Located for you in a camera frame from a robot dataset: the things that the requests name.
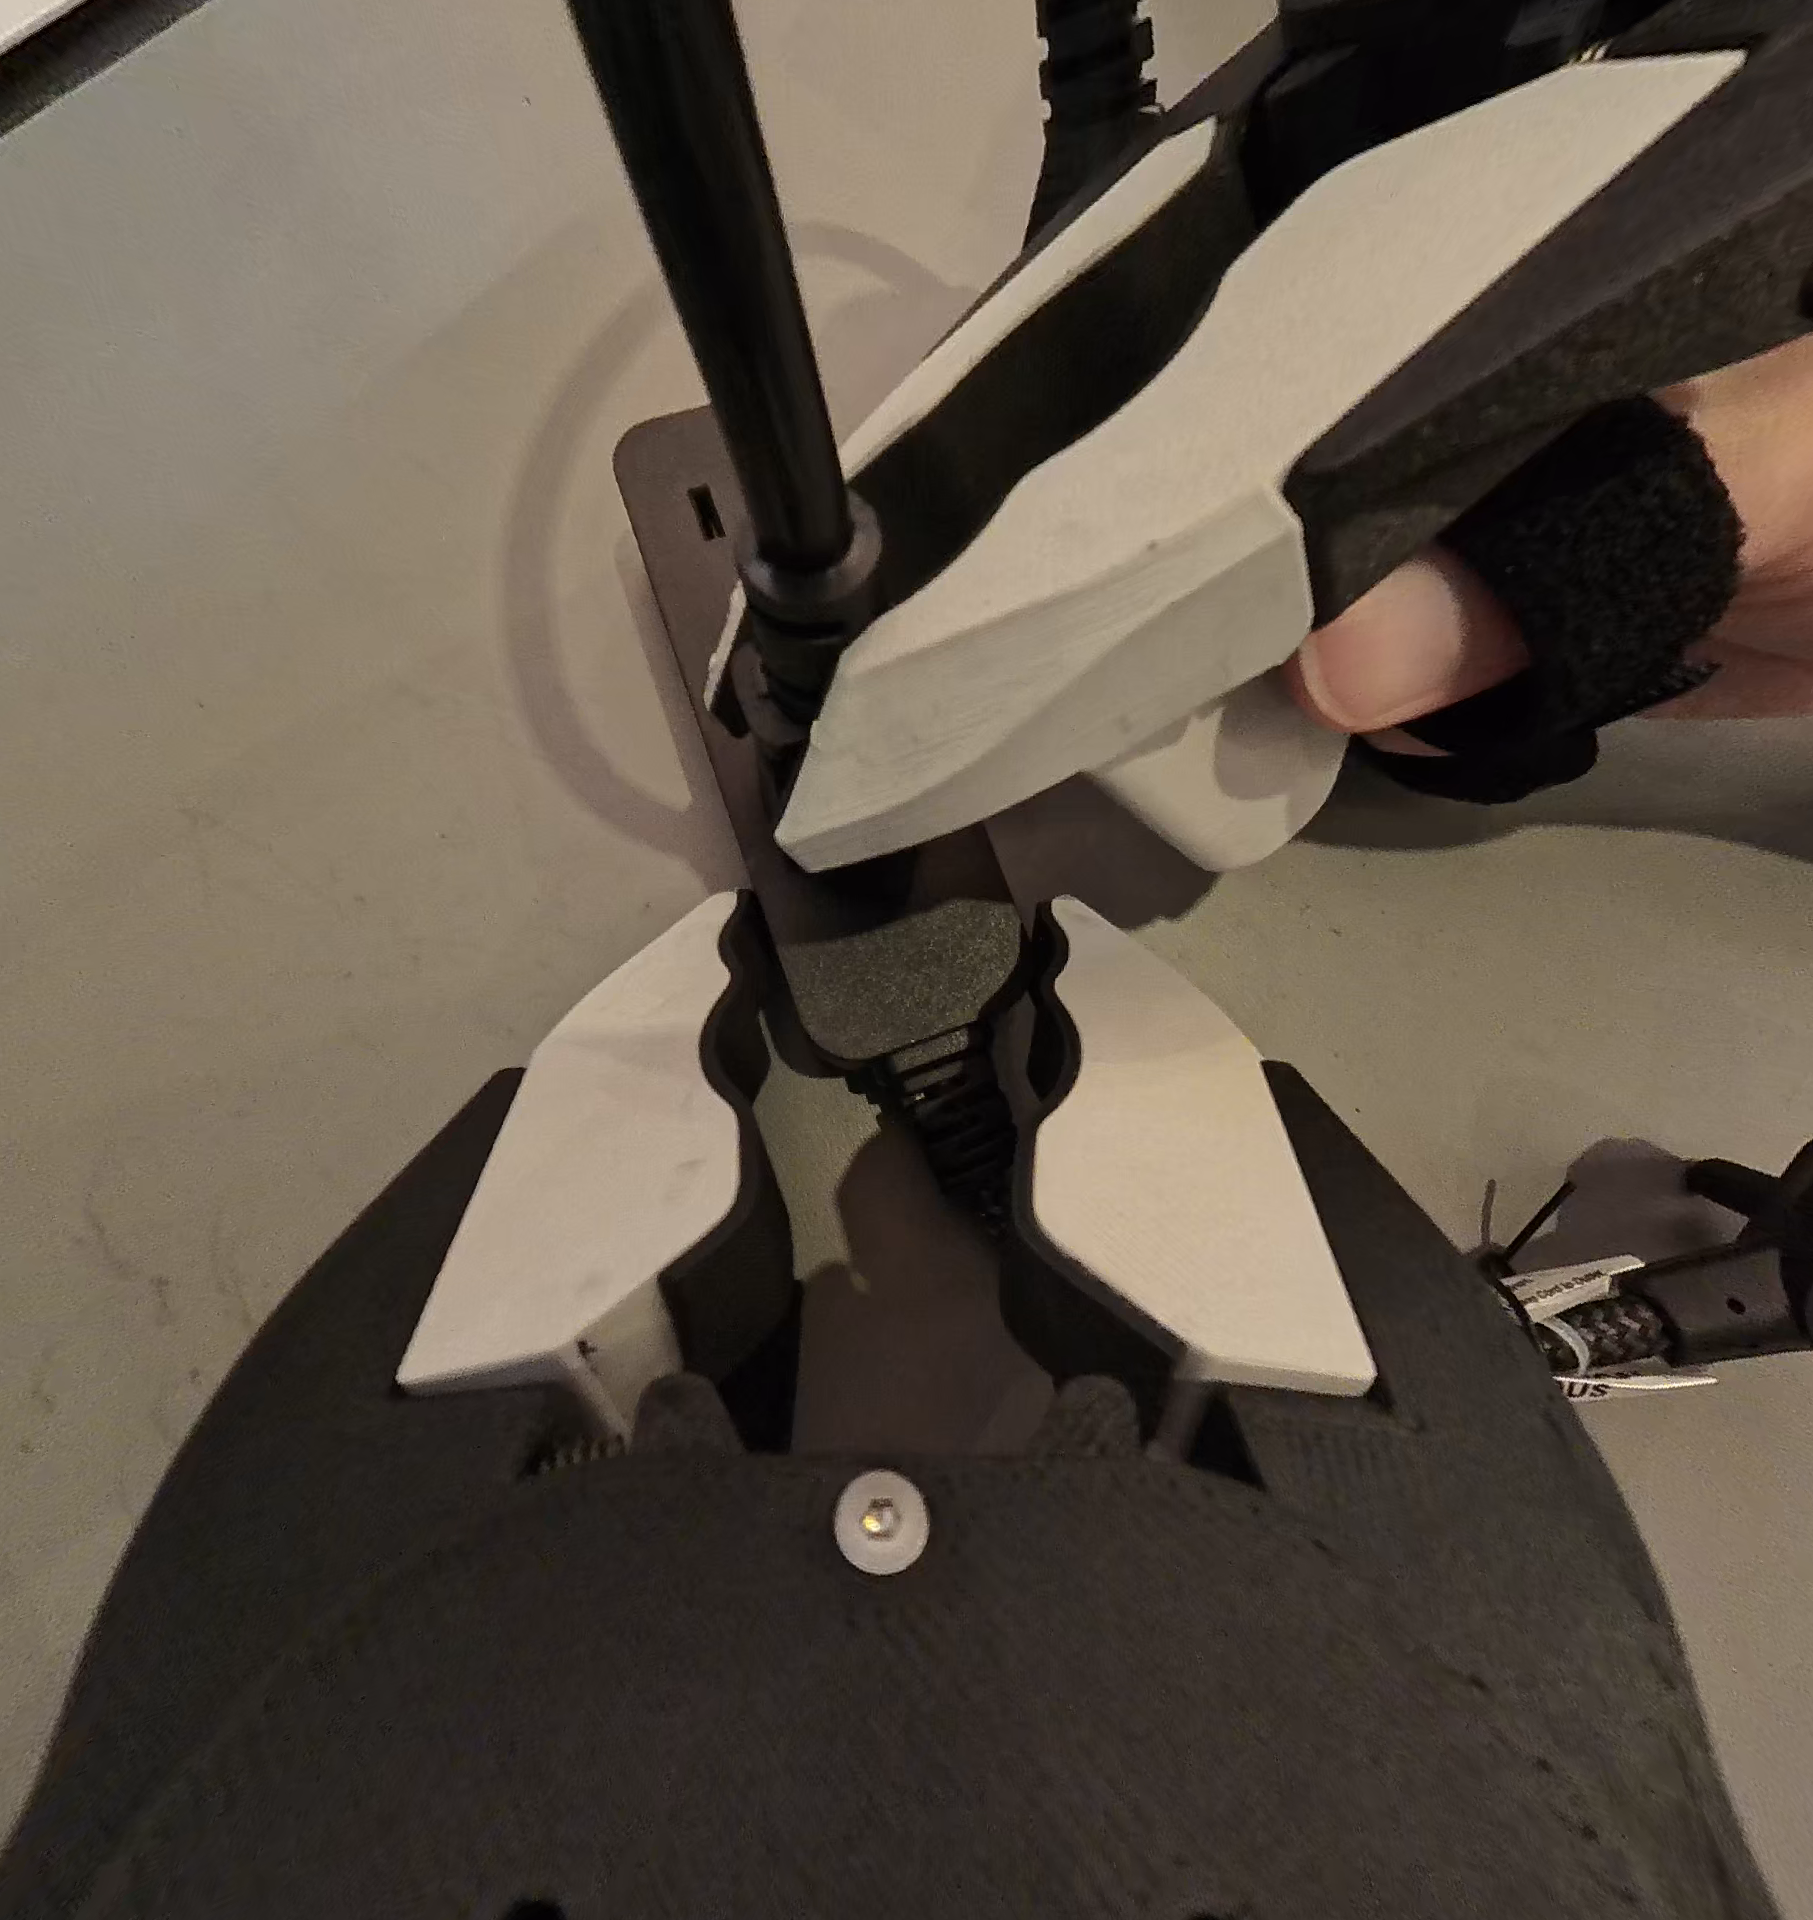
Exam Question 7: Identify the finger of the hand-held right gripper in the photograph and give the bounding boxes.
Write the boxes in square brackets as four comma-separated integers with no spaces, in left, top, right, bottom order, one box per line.
[701,117,1249,726]
[775,48,1748,877]

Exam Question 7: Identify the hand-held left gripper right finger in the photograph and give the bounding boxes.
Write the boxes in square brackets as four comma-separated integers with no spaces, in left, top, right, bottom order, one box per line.
[996,894,1382,1464]

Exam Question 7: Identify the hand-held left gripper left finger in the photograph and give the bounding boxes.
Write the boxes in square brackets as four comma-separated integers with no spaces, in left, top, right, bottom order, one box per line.
[398,891,802,1457]

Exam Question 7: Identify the person's right hand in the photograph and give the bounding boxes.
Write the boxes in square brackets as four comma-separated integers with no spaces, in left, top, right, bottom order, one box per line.
[1286,342,1813,758]

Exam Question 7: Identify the black power strip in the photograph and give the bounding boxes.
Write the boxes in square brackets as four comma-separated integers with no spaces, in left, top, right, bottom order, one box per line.
[610,406,1032,1079]

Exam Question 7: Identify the black power cord with plug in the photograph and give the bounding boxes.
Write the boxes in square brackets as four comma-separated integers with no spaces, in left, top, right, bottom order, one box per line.
[565,0,1164,782]

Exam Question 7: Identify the braided power strip cable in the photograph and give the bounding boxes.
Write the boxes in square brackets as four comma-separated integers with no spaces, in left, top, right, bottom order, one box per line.
[862,1043,1813,1398]

